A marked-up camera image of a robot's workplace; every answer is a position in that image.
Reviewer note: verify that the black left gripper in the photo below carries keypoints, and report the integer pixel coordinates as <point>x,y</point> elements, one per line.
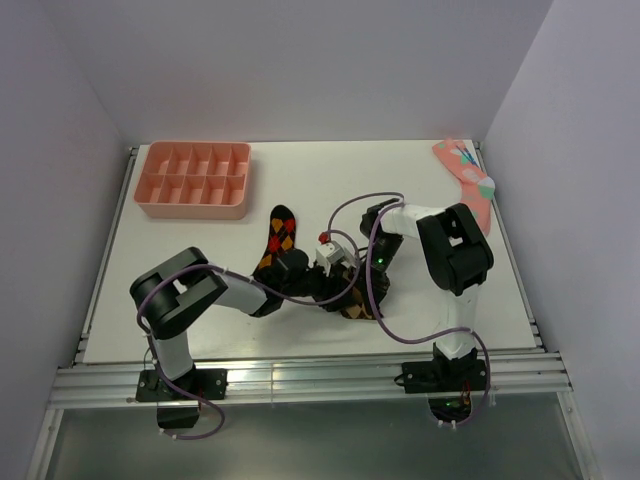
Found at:
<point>330,286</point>

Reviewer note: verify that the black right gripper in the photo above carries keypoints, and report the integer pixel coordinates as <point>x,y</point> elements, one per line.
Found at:
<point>380,287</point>

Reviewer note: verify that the brown tan argyle sock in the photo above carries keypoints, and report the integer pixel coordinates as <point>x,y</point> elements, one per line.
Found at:
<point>358,305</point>

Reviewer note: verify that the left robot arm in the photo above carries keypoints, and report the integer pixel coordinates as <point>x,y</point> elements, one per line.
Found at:
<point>173,295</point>

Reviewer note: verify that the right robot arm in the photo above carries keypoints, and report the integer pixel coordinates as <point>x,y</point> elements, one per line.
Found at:
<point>458,259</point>

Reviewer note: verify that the red yellow argyle sock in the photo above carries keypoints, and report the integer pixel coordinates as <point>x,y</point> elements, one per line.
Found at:
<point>281,238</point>

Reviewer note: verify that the pink patterned sock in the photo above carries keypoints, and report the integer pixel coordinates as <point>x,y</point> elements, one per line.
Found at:
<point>477,188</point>

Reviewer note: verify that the pink divided organizer tray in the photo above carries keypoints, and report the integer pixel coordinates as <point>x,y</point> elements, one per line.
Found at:
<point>195,180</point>

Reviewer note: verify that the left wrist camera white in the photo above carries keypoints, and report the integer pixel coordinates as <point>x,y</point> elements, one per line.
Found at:
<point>330,254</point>

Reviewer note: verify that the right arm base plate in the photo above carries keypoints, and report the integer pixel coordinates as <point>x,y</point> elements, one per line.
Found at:
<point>442,376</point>

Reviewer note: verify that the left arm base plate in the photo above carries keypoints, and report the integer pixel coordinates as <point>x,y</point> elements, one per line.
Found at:
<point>209,384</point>

